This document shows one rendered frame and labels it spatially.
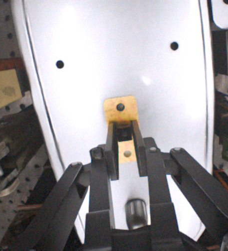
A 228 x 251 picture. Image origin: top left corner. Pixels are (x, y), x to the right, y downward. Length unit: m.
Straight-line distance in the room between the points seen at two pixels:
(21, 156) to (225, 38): 0.30
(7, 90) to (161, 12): 0.18
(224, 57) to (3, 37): 0.53
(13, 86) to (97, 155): 0.12
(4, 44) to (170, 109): 0.49
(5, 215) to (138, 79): 0.78
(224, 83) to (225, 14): 0.37
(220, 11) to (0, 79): 0.25
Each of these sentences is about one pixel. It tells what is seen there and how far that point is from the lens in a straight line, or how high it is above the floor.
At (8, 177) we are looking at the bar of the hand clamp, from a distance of 0.23.
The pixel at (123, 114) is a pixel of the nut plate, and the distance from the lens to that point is 0.23.
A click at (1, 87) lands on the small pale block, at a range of 0.21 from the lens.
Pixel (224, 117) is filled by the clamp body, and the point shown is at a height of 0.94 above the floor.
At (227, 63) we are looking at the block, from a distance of 0.29.
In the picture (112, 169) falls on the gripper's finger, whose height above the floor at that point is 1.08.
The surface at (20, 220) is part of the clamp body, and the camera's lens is 0.40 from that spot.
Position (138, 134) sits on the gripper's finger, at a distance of 0.18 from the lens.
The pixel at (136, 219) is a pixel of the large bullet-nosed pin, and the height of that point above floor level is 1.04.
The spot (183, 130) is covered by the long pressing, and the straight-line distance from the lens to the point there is 0.26.
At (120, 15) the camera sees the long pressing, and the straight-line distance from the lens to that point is 0.23.
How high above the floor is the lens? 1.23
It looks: 70 degrees down
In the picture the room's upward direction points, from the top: 177 degrees counter-clockwise
